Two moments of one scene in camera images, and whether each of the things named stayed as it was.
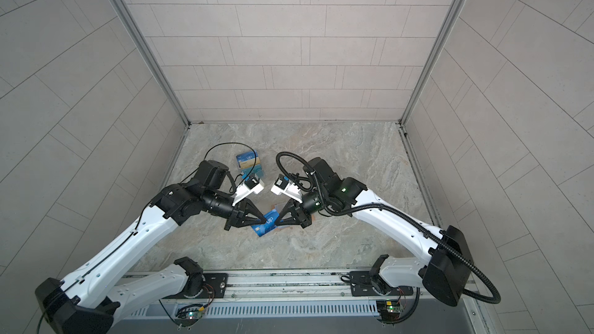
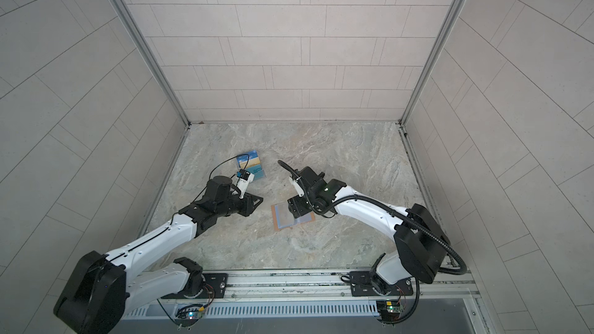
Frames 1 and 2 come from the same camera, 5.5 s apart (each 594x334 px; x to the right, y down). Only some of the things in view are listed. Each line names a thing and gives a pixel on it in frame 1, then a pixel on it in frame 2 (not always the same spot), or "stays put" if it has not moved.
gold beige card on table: (247, 163) stays put
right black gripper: (301, 216) -> (295, 207)
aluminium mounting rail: (300, 285) stays put
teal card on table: (256, 169) stays put
